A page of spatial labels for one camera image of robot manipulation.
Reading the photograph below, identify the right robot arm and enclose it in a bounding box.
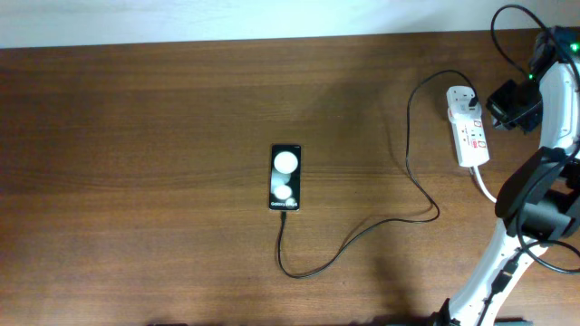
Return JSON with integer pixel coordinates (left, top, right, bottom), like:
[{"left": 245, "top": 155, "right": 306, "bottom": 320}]
[{"left": 430, "top": 26, "right": 579, "bottom": 325}]

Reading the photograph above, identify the black charging cable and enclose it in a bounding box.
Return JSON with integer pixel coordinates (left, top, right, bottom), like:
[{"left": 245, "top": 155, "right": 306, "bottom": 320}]
[{"left": 275, "top": 69, "right": 479, "bottom": 280}]

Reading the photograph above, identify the white power strip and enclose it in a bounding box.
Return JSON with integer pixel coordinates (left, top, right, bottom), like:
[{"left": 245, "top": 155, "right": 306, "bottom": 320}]
[{"left": 448, "top": 103, "right": 489, "bottom": 168}]

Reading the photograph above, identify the black smartphone with lit screen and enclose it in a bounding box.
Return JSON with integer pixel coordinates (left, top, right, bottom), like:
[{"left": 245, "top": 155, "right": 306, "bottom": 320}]
[{"left": 268, "top": 144, "right": 302, "bottom": 211}]

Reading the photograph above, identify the white USB charger plug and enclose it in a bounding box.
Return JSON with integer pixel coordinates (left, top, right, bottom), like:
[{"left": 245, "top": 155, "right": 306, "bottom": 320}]
[{"left": 446, "top": 86, "right": 481, "bottom": 123}]

